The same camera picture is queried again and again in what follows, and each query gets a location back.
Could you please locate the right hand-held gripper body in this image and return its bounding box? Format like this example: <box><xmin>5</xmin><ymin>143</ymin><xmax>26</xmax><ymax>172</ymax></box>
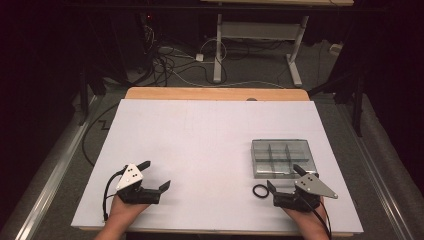
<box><xmin>273</xmin><ymin>173</ymin><xmax>339</xmax><ymax>213</ymax></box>

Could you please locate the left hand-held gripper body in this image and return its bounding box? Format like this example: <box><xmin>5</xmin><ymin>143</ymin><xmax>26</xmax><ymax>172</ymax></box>
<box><xmin>115</xmin><ymin>163</ymin><xmax>162</xmax><ymax>205</ymax></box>

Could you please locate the black rubber ring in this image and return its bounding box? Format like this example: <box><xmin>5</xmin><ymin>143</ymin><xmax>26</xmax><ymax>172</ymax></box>
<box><xmin>252</xmin><ymin>184</ymin><xmax>270</xmax><ymax>199</ymax></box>

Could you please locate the clear plastic compartment box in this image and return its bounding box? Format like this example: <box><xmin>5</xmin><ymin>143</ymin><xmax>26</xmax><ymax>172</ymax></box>
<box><xmin>250</xmin><ymin>138</ymin><xmax>318</xmax><ymax>180</ymax></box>

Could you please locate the person's left hand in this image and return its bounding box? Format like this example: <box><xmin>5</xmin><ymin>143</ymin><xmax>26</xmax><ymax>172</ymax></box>
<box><xmin>108</xmin><ymin>195</ymin><xmax>149</xmax><ymax>224</ymax></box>

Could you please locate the person's right hand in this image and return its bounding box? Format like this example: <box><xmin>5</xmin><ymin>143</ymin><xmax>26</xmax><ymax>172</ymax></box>
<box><xmin>283</xmin><ymin>198</ymin><xmax>329</xmax><ymax>229</ymax></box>

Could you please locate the white board sheet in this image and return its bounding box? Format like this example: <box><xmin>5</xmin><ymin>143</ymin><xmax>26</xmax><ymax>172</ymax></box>
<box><xmin>70</xmin><ymin>98</ymin><xmax>364</xmax><ymax>234</ymax></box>

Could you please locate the black metal stand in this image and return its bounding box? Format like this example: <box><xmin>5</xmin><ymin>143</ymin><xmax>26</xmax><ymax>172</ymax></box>
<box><xmin>78</xmin><ymin>66</ymin><xmax>108</xmax><ymax>127</ymax></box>
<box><xmin>308</xmin><ymin>66</ymin><xmax>366</xmax><ymax>138</ymax></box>

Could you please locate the white power strip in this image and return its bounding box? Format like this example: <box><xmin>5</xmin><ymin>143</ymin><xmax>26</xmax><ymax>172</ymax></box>
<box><xmin>329</xmin><ymin>43</ymin><xmax>344</xmax><ymax>57</ymax></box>

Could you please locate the long black floor cable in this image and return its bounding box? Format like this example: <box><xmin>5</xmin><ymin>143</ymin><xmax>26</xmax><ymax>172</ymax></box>
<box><xmin>81</xmin><ymin>101</ymin><xmax>121</xmax><ymax>168</ymax></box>

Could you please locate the aluminium floor rail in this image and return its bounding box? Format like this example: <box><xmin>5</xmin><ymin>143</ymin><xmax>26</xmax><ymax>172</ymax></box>
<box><xmin>14</xmin><ymin>94</ymin><xmax>101</xmax><ymax>240</ymax></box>
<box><xmin>336</xmin><ymin>103</ymin><xmax>414</xmax><ymax>240</ymax></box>

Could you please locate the tangle of black floor cables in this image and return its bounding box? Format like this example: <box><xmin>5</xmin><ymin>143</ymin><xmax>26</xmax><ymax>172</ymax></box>
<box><xmin>143</xmin><ymin>36</ymin><xmax>229</xmax><ymax>88</ymax></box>

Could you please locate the white floor cable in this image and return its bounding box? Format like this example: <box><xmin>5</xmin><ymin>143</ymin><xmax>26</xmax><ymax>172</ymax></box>
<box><xmin>156</xmin><ymin>46</ymin><xmax>288</xmax><ymax>90</ymax></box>

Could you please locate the dark equipment with wires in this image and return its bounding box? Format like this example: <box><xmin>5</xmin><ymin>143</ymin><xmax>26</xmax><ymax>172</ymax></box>
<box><xmin>136</xmin><ymin>11</ymin><xmax>158</xmax><ymax>73</ymax></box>

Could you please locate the white metal frame desk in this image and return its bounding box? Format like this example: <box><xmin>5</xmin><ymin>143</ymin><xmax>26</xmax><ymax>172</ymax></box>
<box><xmin>199</xmin><ymin>0</ymin><xmax>354</xmax><ymax>88</ymax></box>

